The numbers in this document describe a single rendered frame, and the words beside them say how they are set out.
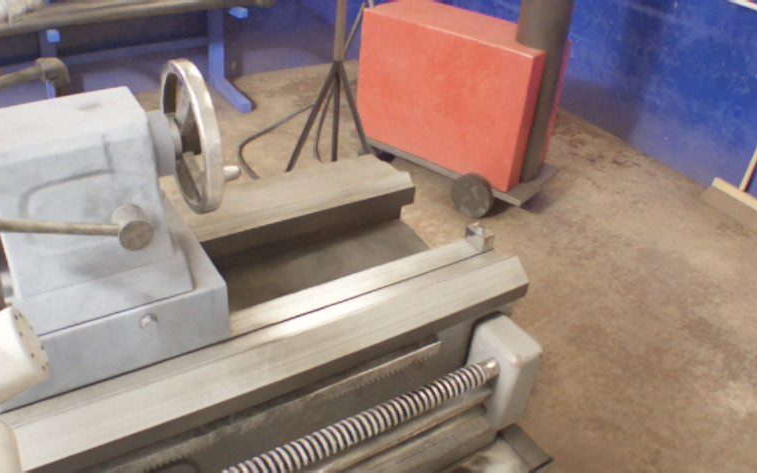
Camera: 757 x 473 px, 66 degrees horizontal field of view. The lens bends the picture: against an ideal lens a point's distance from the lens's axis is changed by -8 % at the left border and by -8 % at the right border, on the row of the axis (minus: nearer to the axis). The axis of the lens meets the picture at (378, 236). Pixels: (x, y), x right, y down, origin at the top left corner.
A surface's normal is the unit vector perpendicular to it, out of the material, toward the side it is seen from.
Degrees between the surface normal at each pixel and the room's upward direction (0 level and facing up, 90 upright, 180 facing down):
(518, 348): 0
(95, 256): 66
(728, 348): 0
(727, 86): 90
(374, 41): 90
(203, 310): 90
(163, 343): 90
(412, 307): 36
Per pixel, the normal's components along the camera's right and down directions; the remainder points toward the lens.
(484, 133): -0.60, 0.41
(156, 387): 0.38, -0.37
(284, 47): 0.54, 0.51
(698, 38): -0.84, 0.25
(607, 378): 0.08, -0.83
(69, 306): 0.51, 0.05
